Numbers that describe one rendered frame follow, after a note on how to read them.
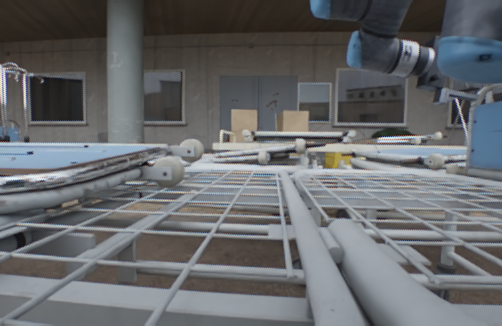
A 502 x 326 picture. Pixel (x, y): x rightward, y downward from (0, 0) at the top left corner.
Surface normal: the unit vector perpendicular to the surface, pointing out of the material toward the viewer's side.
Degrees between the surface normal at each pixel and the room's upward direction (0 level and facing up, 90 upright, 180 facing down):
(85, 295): 0
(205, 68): 90
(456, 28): 79
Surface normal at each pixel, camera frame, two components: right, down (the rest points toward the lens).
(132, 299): 0.01, -1.00
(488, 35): -0.66, -0.14
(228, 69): -0.07, 0.07
